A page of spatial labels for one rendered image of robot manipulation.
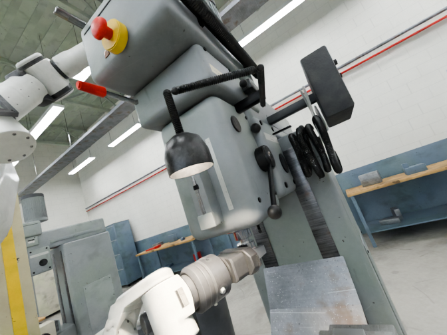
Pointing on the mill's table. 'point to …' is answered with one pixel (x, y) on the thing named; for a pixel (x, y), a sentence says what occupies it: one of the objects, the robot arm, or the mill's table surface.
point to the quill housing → (225, 168)
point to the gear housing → (205, 64)
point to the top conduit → (219, 31)
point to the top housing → (148, 43)
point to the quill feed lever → (262, 156)
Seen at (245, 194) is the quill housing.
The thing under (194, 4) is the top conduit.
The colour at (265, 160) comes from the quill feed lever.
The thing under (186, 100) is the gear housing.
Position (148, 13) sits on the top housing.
